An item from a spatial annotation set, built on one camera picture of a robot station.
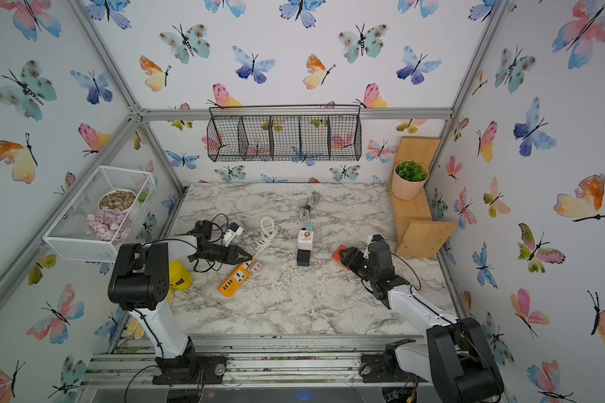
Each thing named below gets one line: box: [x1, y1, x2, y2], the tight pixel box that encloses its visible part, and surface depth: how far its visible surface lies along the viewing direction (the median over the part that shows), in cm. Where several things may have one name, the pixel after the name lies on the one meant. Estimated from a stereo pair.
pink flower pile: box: [85, 207, 132, 245], surface depth 64 cm
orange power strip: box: [216, 258, 256, 299], surface depth 90 cm
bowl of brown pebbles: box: [97, 188, 137, 211], surface depth 71 cm
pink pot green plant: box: [391, 159, 430, 201], surface depth 103 cm
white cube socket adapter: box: [297, 229, 314, 252], surface depth 95 cm
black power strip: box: [296, 248, 311, 267], surface depth 98 cm
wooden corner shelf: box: [388, 136, 458, 260], surface depth 101 cm
